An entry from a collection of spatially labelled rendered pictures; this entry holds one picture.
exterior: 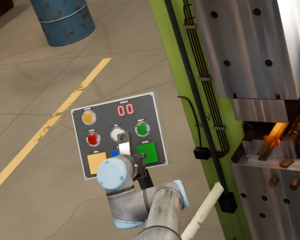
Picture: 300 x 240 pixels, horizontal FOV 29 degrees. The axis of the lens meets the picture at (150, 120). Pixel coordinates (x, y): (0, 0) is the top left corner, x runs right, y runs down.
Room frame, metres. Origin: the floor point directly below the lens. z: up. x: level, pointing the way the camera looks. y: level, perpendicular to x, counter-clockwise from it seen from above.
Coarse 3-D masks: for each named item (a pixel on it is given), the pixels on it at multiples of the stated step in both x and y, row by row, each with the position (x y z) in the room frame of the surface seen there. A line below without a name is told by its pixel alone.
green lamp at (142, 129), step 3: (141, 123) 1.93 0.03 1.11; (138, 126) 1.93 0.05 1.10; (141, 126) 1.93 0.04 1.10; (144, 126) 1.92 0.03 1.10; (138, 129) 1.93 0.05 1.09; (141, 129) 1.92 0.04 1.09; (144, 129) 1.92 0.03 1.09; (147, 129) 1.91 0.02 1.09; (138, 132) 1.92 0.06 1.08; (141, 132) 1.92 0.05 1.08; (144, 132) 1.91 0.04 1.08
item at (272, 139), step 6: (276, 126) 1.76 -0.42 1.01; (282, 126) 1.75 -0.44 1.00; (270, 132) 1.73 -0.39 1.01; (276, 132) 1.72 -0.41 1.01; (264, 138) 1.71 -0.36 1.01; (270, 138) 1.69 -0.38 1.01; (276, 138) 1.68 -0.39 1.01; (264, 144) 1.67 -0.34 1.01; (270, 144) 1.66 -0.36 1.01; (276, 144) 1.68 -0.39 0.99; (258, 150) 1.65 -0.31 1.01; (264, 150) 1.63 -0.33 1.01; (270, 150) 1.66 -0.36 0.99; (264, 156) 1.63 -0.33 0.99
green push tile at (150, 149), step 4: (144, 144) 1.89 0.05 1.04; (148, 144) 1.88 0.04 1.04; (152, 144) 1.88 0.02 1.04; (136, 148) 1.90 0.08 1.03; (140, 148) 1.89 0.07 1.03; (144, 148) 1.88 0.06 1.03; (148, 148) 1.88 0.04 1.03; (152, 148) 1.87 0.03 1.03; (156, 148) 1.88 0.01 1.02; (140, 152) 1.88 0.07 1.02; (144, 152) 1.88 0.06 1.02; (148, 152) 1.87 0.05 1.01; (152, 152) 1.87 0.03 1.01; (156, 152) 1.86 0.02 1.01; (148, 156) 1.87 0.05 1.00; (152, 156) 1.86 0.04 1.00; (156, 156) 1.85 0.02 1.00; (148, 160) 1.86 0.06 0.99; (152, 160) 1.85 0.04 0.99; (156, 160) 1.85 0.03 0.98
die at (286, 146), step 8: (296, 112) 1.82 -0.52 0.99; (296, 120) 1.77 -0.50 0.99; (256, 128) 1.83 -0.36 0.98; (264, 128) 1.80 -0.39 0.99; (272, 128) 1.76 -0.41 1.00; (288, 128) 1.74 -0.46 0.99; (296, 128) 1.73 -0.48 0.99; (248, 136) 1.80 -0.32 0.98; (256, 136) 1.77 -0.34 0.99; (280, 136) 1.70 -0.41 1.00; (288, 136) 1.70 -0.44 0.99; (296, 136) 1.68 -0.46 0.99; (248, 144) 1.77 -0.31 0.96; (256, 144) 1.75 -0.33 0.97; (280, 144) 1.69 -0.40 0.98; (288, 144) 1.67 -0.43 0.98; (296, 144) 1.67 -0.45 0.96; (248, 152) 1.78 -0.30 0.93; (256, 152) 1.75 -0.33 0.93; (272, 152) 1.71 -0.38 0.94; (280, 152) 1.69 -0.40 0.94; (288, 152) 1.67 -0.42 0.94; (296, 152) 1.66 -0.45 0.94
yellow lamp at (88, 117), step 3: (84, 114) 2.03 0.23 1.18; (87, 114) 2.02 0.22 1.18; (90, 114) 2.02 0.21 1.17; (84, 117) 2.02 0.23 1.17; (87, 117) 2.02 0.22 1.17; (90, 117) 2.01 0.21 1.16; (93, 117) 2.01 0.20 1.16; (84, 120) 2.02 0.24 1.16; (87, 120) 2.01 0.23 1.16; (90, 120) 2.01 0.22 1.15
